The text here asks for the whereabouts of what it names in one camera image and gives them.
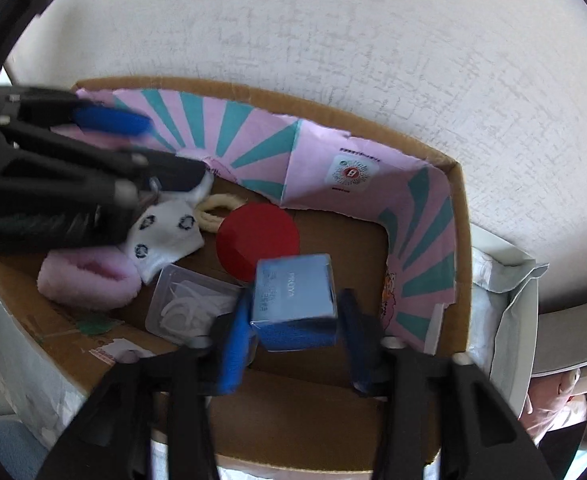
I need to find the red lidded round tin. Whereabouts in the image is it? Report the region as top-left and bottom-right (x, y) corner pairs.
(216, 203), (300, 283)

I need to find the blue rectangular box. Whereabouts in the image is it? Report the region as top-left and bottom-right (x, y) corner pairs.
(250, 254), (338, 352)

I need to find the pink plush toy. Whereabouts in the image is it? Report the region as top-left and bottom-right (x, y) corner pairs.
(520, 368), (587, 445)

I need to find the pink teal cardboard box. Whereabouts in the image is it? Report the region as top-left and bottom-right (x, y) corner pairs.
(0, 77), (471, 474)

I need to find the pink fluffy sock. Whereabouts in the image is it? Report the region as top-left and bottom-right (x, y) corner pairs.
(36, 247), (142, 311)

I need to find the floral bed sheet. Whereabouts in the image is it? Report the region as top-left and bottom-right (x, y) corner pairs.
(0, 224), (549, 480)

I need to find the white panda print sock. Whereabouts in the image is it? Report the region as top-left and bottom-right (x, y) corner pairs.
(121, 170), (213, 284)

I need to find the clear plastic floss pick box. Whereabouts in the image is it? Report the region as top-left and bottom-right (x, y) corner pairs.
(145, 264), (242, 344)

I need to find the cream hair scrunchie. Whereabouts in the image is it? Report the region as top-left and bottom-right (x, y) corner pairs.
(194, 194), (246, 234)

